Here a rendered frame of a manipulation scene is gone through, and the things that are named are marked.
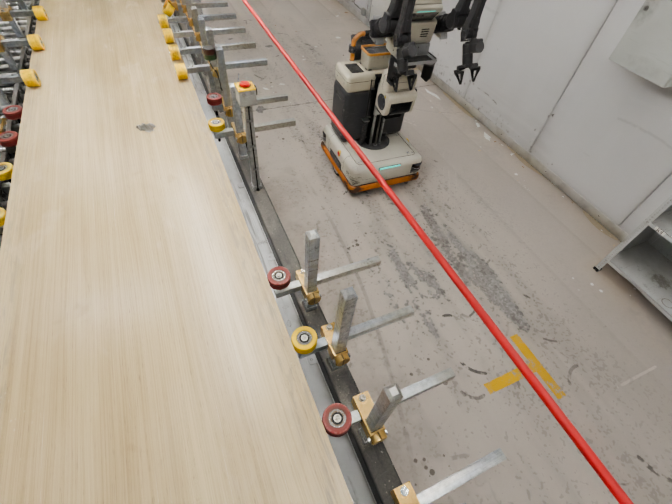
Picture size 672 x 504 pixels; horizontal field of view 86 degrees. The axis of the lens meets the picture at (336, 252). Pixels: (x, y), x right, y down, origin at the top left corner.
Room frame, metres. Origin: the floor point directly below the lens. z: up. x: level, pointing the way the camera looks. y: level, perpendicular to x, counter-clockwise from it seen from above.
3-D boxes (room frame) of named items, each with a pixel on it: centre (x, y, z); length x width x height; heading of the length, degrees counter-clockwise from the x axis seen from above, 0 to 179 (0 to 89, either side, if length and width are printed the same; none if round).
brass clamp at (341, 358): (0.52, -0.04, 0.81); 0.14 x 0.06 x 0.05; 29
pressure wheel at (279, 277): (0.70, 0.19, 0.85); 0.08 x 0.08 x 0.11
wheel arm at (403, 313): (0.58, -0.11, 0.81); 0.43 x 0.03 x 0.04; 119
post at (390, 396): (0.28, -0.17, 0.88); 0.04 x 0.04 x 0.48; 29
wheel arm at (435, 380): (0.37, -0.23, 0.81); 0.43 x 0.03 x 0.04; 119
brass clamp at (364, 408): (0.30, -0.16, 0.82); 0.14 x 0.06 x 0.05; 29
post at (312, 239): (0.72, 0.08, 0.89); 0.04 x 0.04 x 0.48; 29
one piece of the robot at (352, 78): (2.65, -0.13, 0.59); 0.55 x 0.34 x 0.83; 118
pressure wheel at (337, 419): (0.27, -0.06, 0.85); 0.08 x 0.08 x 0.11
